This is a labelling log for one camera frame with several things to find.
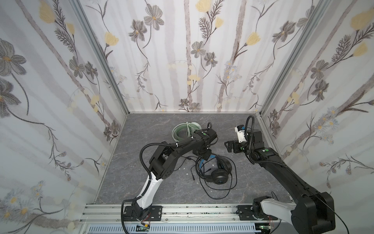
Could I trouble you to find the mint green over-ear headphones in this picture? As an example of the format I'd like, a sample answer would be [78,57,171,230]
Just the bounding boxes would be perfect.
[171,122,202,142]

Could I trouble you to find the black headphone cable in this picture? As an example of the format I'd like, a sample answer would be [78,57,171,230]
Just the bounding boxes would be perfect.
[182,154,238,201]

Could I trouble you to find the black and blue headphones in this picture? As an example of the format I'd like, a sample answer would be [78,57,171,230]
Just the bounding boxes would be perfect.
[196,154,232,185]

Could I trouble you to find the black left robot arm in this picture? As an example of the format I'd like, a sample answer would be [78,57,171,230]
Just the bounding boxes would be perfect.
[124,127,217,220]

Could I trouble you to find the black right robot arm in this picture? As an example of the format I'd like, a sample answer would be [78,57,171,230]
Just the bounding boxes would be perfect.
[225,125,336,234]

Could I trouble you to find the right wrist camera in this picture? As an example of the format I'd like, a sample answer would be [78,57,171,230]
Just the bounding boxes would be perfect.
[234,125,247,143]

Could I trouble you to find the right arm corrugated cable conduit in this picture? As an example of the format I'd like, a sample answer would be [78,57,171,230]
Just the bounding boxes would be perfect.
[243,114,288,169]

